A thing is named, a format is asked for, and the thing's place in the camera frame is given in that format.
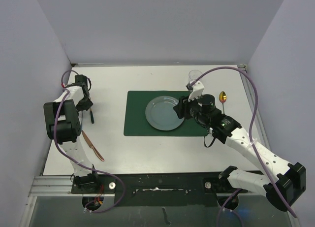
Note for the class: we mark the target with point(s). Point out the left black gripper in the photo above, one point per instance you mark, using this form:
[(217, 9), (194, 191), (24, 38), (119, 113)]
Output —
[(87, 105)]

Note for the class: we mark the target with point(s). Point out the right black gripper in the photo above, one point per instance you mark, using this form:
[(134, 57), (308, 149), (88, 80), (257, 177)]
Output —
[(182, 108)]

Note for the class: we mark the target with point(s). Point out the teal round plate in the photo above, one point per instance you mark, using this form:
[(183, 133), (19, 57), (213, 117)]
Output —
[(160, 114)]

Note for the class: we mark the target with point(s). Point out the clear plastic cup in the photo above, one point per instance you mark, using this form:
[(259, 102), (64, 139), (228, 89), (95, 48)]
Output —
[(194, 74)]

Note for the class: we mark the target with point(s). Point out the copper knife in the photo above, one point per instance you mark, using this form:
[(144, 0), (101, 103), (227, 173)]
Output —
[(90, 145)]

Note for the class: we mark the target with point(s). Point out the dark green placemat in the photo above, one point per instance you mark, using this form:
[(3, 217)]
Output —
[(137, 125)]

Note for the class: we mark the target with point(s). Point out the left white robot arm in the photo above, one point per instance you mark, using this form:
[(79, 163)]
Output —
[(64, 128)]

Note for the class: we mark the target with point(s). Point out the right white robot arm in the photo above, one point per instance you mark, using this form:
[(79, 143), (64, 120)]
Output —
[(281, 182)]

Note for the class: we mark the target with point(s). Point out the gold iridescent spoon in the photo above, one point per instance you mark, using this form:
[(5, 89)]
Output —
[(222, 98)]

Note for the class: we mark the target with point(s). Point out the gold fork green handle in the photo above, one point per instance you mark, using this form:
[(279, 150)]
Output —
[(92, 116)]

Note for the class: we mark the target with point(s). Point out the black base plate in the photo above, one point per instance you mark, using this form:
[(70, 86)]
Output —
[(159, 189)]

